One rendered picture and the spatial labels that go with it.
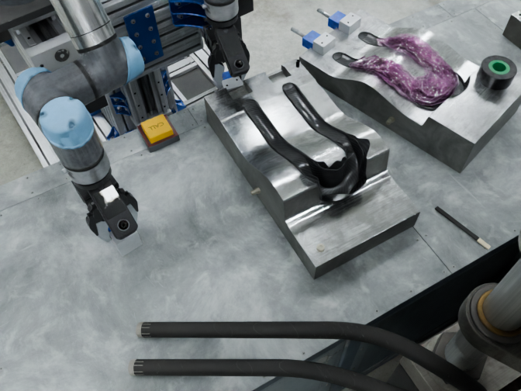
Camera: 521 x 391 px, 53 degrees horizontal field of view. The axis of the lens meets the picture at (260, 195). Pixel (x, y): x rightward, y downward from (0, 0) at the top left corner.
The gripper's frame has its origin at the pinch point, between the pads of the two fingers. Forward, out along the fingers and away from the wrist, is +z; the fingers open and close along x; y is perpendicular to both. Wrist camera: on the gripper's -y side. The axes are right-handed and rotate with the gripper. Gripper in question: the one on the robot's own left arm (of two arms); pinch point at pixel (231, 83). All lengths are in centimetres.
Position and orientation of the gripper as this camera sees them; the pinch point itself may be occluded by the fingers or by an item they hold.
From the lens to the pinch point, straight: 137.5
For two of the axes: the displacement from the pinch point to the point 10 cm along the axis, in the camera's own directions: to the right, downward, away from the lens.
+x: -9.2, 3.4, -2.0
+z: 0.2, 5.5, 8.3
